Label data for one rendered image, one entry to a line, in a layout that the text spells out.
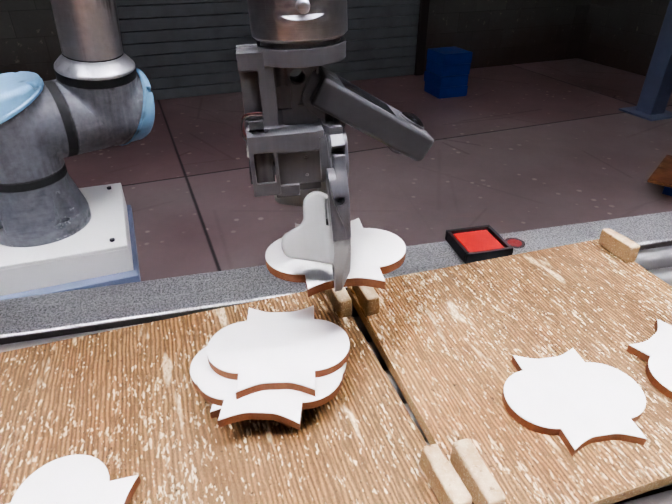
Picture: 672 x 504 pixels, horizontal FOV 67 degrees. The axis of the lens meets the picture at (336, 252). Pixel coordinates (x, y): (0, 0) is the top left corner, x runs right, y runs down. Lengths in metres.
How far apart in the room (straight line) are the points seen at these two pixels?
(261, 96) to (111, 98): 0.48
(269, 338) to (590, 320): 0.39
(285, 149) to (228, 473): 0.28
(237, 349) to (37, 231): 0.47
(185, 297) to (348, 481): 0.36
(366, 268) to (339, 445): 0.16
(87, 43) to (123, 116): 0.11
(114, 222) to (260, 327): 0.46
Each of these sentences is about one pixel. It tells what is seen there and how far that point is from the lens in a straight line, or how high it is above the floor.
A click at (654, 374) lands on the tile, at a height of 0.95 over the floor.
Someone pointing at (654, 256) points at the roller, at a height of 0.92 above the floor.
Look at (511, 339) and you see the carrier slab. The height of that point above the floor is 0.94.
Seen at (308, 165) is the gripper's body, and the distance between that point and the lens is 0.43.
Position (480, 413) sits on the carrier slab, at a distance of 0.54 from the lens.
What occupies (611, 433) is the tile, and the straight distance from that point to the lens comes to 0.55.
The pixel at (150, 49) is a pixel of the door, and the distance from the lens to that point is 5.13.
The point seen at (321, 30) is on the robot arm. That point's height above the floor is 1.27.
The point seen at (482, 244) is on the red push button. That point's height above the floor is 0.93.
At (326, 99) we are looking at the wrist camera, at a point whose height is 1.22.
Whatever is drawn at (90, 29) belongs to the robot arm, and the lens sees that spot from 0.86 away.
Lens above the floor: 1.33
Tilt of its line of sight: 32 degrees down
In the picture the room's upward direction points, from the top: straight up
